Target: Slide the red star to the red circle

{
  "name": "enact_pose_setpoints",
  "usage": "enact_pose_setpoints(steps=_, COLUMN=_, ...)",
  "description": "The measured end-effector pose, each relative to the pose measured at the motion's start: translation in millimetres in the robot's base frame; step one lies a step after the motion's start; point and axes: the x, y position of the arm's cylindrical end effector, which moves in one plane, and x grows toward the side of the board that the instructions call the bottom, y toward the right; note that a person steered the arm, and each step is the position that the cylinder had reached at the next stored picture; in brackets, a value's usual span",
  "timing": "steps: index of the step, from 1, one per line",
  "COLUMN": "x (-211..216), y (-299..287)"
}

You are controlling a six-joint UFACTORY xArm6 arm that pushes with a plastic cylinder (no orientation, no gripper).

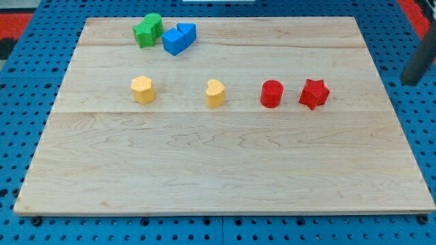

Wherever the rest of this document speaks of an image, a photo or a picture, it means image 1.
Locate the red star block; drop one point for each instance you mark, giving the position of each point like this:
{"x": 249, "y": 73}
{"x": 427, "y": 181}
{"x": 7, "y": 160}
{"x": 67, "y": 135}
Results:
{"x": 314, "y": 93}

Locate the green star block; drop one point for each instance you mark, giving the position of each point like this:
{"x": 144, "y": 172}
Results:
{"x": 145, "y": 34}

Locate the yellow heart block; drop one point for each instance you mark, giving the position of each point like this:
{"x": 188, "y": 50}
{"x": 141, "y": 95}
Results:
{"x": 215, "y": 93}

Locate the red cylinder block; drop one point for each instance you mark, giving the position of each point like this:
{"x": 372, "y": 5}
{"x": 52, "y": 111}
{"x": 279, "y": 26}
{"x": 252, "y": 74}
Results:
{"x": 272, "y": 91}

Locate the yellow hexagon block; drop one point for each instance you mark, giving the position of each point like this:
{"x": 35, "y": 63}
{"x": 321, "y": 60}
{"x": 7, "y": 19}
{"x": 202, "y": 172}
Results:
{"x": 143, "y": 89}

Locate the blue cube block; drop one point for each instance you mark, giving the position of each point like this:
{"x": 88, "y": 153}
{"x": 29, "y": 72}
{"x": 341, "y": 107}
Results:
{"x": 173, "y": 41}

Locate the blue triangle block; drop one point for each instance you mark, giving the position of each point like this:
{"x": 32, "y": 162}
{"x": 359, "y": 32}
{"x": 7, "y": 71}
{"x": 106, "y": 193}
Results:
{"x": 189, "y": 32}

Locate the green cylinder block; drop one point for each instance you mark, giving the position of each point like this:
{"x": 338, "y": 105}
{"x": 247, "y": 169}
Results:
{"x": 156, "y": 20}

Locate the wooden board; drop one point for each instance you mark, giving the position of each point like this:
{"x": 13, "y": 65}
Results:
{"x": 104, "y": 154}

